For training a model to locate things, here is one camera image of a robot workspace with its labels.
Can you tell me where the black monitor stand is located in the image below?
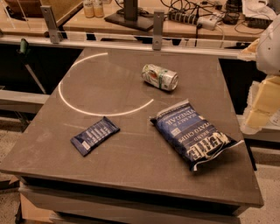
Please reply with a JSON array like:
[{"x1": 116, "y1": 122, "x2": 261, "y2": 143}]
[{"x1": 105, "y1": 0, "x2": 153, "y2": 32}]

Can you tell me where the blue kettle chips bag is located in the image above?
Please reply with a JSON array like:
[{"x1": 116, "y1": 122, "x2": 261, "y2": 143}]
[{"x1": 150, "y1": 100, "x2": 243, "y2": 172}]

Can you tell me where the left small bottle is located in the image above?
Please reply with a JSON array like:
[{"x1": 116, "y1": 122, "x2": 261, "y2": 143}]
[{"x1": 83, "y1": 0, "x2": 95, "y2": 18}]

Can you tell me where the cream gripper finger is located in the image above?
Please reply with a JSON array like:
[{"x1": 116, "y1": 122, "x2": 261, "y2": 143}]
[
  {"x1": 244, "y1": 108, "x2": 271, "y2": 129},
  {"x1": 252, "y1": 75, "x2": 280, "y2": 115}
]

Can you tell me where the left metal bracket post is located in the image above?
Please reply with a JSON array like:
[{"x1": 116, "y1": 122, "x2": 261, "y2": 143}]
[{"x1": 40, "y1": 5, "x2": 62, "y2": 44}]

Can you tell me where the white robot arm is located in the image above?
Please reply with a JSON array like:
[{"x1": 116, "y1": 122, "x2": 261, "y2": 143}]
[{"x1": 245, "y1": 15, "x2": 280, "y2": 130}]

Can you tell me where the metal bracket post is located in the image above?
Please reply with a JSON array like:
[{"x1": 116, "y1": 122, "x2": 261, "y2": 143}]
[
  {"x1": 152, "y1": 10, "x2": 165, "y2": 51},
  {"x1": 40, "y1": 5, "x2": 62, "y2": 44}
]

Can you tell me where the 7up soda can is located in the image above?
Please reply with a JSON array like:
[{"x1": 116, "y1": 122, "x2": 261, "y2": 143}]
[{"x1": 142, "y1": 64, "x2": 179, "y2": 91}]

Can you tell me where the green handled clamp tool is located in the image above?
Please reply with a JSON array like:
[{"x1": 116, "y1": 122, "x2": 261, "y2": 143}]
[{"x1": 17, "y1": 38, "x2": 47, "y2": 95}]

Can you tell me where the right metal bracket post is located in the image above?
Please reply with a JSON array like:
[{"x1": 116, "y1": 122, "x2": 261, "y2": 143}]
[{"x1": 152, "y1": 10, "x2": 165, "y2": 51}]

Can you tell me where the small bottle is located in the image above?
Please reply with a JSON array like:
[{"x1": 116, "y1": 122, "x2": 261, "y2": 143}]
[
  {"x1": 83, "y1": 0, "x2": 95, "y2": 18},
  {"x1": 93, "y1": 0, "x2": 104, "y2": 18}
]

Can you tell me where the blue rxbar blueberry wrapper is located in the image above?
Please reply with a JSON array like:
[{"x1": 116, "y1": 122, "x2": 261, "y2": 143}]
[{"x1": 70, "y1": 116, "x2": 120, "y2": 157}]

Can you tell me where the right small bottle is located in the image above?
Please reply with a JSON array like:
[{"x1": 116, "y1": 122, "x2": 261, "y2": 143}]
[{"x1": 93, "y1": 0, "x2": 104, "y2": 18}]

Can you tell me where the power strip with cables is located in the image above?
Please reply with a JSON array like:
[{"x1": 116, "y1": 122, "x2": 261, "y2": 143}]
[{"x1": 168, "y1": 10, "x2": 199, "y2": 25}]

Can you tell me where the white cloth on desk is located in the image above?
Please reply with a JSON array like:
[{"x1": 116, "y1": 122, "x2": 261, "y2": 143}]
[{"x1": 241, "y1": 0, "x2": 277, "y2": 20}]

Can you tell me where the white power adapter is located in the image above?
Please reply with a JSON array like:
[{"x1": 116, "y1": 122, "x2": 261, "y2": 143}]
[{"x1": 198, "y1": 15, "x2": 218, "y2": 31}]

